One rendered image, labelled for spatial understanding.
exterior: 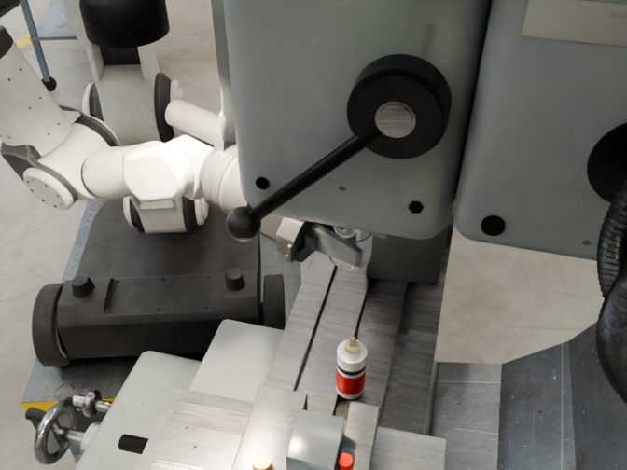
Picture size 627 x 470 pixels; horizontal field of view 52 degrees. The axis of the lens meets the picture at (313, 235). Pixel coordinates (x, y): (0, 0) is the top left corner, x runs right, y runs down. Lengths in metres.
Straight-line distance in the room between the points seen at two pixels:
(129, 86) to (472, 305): 1.50
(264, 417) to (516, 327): 1.65
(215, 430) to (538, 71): 0.56
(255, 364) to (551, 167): 0.69
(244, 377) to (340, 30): 0.69
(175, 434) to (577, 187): 0.55
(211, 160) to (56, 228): 2.09
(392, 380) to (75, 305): 0.84
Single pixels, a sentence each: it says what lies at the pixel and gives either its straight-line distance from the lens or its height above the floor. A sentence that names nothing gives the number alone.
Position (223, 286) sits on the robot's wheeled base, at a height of 0.61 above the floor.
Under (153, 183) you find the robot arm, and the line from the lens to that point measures 0.79.
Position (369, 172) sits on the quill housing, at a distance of 0.51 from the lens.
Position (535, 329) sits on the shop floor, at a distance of 2.34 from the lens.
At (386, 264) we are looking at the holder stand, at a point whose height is 0.96.
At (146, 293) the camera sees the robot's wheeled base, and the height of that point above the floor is 0.59.
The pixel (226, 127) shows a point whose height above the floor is 1.36.
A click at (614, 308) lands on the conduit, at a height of 1.45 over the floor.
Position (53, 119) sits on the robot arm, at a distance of 0.97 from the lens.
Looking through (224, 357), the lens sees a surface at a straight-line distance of 1.07.
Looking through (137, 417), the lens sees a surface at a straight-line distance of 1.18.
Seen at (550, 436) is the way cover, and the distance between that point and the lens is 0.93.
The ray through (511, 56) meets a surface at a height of 1.50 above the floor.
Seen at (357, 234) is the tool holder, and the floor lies 1.25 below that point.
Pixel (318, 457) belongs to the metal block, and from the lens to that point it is 0.70.
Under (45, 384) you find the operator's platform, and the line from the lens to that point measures 1.71.
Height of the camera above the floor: 1.68
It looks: 41 degrees down
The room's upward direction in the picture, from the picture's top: straight up
